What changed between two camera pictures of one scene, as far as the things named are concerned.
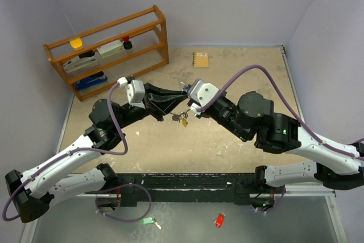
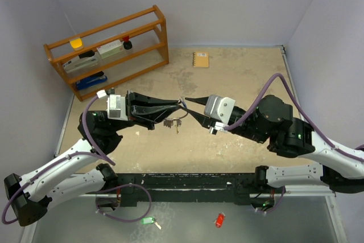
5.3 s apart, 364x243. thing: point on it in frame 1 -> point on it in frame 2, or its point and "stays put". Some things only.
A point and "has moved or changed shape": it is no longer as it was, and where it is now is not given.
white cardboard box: [110, 49] stays put
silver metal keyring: [177, 117] has moved or changed shape
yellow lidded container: [77, 44] stays put
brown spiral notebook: [201, 60] stays put
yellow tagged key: [185, 123] -> [177, 127]
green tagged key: [150, 220] stays put
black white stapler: [84, 60] stays put
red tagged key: [219, 219] stays put
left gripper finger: [149, 88] -> [137, 99]
